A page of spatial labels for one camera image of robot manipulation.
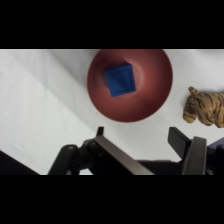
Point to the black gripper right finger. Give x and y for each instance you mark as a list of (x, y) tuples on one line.
[(196, 156)]

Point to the pink bowl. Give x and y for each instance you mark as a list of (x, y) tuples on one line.
[(150, 100)]

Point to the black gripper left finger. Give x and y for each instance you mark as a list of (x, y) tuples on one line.
[(113, 151)]

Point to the blue cube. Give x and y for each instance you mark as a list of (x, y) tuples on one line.
[(120, 80)]

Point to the striped tiger plush toy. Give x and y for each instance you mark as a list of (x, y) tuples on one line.
[(205, 108)]

